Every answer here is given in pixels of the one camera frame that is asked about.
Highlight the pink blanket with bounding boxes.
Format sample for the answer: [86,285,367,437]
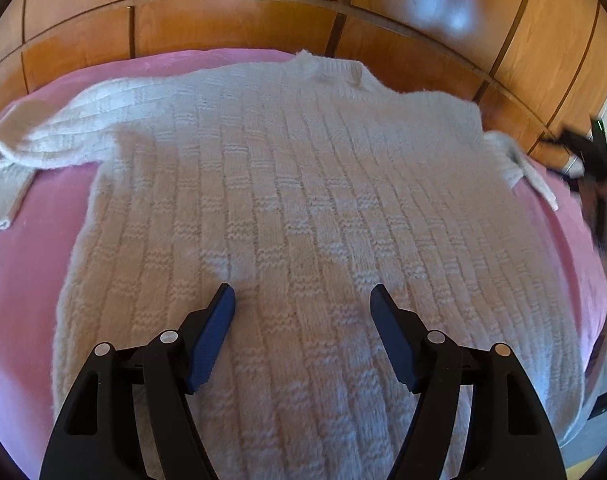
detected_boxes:
[0,49,607,480]

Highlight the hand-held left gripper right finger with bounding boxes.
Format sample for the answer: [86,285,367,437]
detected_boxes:
[371,283,568,480]

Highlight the white knit sweater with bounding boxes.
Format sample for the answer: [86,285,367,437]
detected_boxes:
[0,50,589,480]

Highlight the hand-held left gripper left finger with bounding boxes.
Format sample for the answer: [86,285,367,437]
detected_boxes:
[39,283,235,480]

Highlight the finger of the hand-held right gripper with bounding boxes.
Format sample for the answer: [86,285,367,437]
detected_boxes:
[542,130,591,153]

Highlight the wooden panelled wardrobe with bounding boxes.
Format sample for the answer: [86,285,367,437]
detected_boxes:
[0,0,607,176]

